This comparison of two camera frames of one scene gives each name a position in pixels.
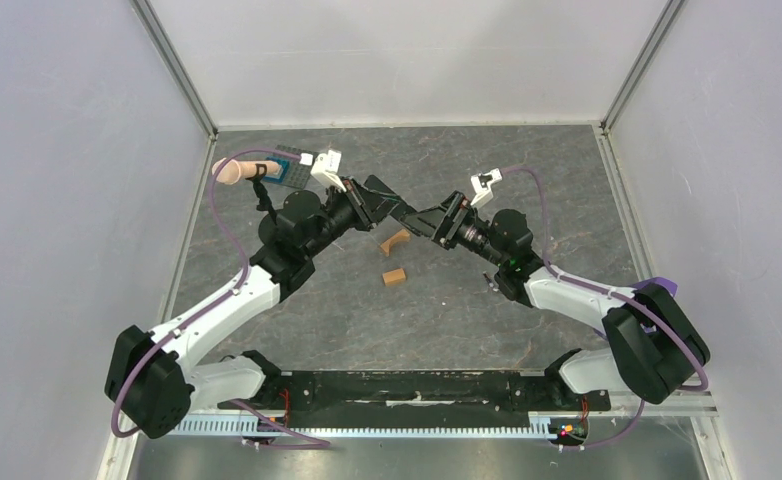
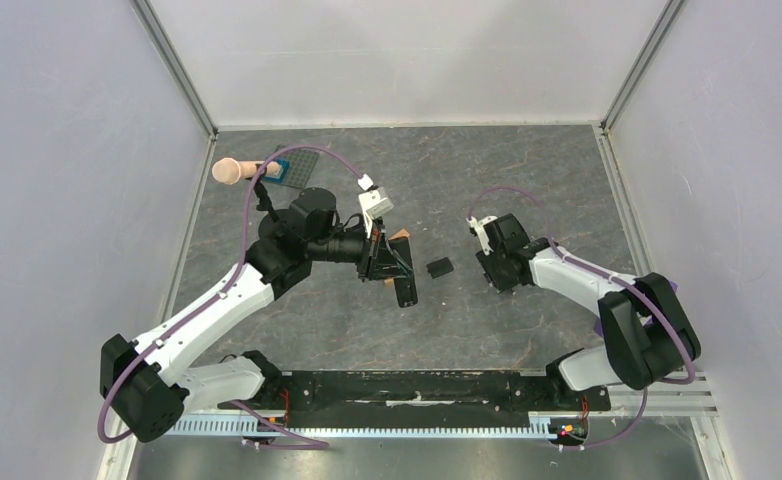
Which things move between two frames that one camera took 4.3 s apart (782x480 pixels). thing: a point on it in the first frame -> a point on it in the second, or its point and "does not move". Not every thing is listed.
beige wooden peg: x=235 y=170 does not move
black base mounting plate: x=387 y=393 does not move
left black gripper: x=372 y=213 -> x=379 y=260
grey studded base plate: x=297 y=174 does not move
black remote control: x=423 y=221 -> x=405 y=287
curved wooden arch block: x=401 y=237 does not move
